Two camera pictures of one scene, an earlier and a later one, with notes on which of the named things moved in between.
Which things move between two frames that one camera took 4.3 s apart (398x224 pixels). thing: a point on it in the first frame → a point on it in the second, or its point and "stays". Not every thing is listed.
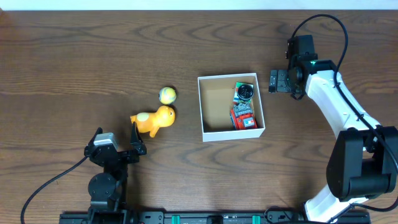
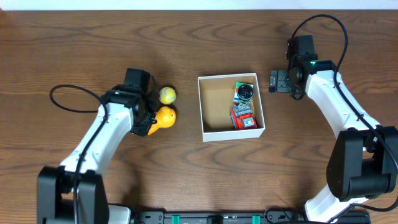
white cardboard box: [216, 99] stays
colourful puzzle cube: [236, 98] stays
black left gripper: [122, 156] → [149, 116]
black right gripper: [278, 81] stays
